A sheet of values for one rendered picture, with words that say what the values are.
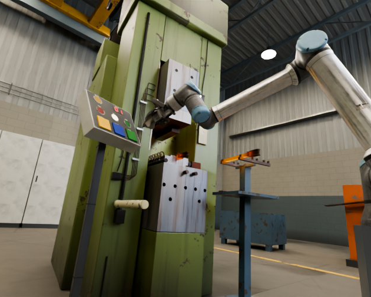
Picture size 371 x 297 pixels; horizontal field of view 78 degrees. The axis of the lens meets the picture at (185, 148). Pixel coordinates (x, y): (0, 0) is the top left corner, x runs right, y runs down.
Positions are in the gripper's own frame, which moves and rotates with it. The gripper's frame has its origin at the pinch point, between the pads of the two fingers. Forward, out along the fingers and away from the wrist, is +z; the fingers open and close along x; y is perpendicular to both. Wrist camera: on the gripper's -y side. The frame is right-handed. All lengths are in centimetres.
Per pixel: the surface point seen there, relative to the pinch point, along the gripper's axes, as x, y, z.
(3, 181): 132, -257, 462
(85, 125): -27.0, 0.5, 16.4
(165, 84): 31, -47, -12
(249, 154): 66, 24, -34
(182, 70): 43, -59, -27
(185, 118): 48, -22, -9
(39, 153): 185, -316, 409
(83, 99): -27.0, -16.0, 13.6
